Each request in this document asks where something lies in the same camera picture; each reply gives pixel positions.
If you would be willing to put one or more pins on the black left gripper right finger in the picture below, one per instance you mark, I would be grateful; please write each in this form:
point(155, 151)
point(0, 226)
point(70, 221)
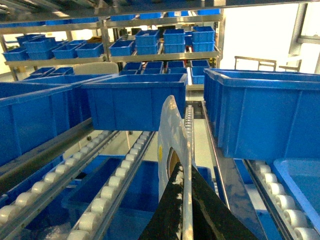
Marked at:
point(212, 220)

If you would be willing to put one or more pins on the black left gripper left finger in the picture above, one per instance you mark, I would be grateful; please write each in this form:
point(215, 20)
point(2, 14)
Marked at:
point(166, 222)

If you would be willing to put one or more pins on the flower gift bag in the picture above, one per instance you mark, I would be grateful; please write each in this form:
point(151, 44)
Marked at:
point(175, 135)

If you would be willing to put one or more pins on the white roller conveyor track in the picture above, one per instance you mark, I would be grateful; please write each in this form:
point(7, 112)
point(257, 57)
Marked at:
point(96, 219)

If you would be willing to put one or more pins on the blue plastic tray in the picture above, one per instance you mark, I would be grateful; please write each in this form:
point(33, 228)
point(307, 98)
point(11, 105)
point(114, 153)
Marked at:
point(301, 177)

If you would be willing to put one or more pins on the large blue bin behind tray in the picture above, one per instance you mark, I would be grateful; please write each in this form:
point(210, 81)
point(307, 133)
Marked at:
point(264, 115)

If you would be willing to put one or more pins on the blue bin centre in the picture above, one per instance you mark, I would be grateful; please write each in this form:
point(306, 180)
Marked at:
point(133, 102)

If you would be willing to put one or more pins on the blue bin on left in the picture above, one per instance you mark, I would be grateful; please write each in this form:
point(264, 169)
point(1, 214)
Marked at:
point(30, 115)

